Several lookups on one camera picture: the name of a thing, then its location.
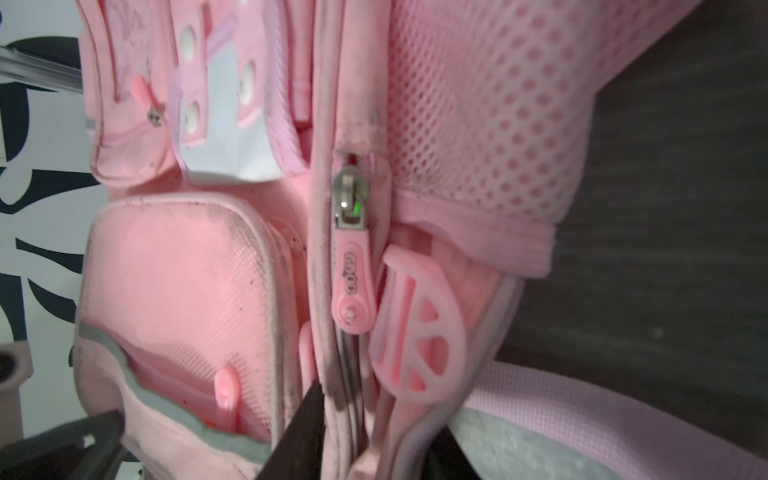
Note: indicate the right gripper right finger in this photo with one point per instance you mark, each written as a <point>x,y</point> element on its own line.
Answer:
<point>445,460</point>

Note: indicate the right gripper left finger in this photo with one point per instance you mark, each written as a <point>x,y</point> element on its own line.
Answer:
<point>298,454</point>

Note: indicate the aluminium cage frame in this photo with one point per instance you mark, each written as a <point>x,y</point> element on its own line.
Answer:
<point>39,72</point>

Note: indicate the pink student backpack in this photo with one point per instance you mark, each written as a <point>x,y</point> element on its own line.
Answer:
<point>353,192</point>

